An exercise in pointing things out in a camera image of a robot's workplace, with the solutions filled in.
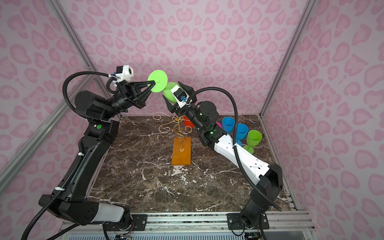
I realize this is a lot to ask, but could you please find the aluminium diagonal frame bar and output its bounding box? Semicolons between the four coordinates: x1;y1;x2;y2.
0;71;96;194

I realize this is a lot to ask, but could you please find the red wine glass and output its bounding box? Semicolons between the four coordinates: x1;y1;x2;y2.
184;116;194;128

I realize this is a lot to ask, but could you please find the orange wooden rack base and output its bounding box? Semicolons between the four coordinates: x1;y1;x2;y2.
172;137;192;166

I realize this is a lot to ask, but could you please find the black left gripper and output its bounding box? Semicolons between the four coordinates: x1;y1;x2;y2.
103;83;156;123

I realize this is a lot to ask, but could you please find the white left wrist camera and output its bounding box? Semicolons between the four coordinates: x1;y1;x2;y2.
114;65;134;82

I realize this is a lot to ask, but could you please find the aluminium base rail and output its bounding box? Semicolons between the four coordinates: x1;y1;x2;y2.
61;211;319;240

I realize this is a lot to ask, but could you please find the gold wire glass rack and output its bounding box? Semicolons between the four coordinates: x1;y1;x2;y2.
153;112;193;149

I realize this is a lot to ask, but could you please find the green wine glass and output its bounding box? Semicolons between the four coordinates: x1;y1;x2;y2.
243;130;263;154
148;70;178;104

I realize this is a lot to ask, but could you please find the aluminium frame post right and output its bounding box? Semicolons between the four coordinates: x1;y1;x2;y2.
259;0;319;119

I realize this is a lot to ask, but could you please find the aluminium frame post left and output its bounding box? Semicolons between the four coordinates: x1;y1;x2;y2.
47;1;111;101

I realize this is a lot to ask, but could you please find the aluminium frame post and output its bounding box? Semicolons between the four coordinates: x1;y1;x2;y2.
259;0;319;119
47;1;111;101

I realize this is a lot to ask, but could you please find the blue front wine glass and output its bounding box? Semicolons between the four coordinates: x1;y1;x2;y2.
236;124;249;146

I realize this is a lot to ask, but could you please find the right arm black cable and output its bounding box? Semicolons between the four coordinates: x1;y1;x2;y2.
185;86;283;212

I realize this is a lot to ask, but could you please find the blue wine glass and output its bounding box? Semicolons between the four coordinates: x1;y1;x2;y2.
222;117;235;133
236;124;249;146

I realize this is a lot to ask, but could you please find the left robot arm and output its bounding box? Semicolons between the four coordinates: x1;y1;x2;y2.
39;81;156;228

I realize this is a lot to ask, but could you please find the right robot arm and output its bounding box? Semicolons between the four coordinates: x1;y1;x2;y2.
165;82;283;229

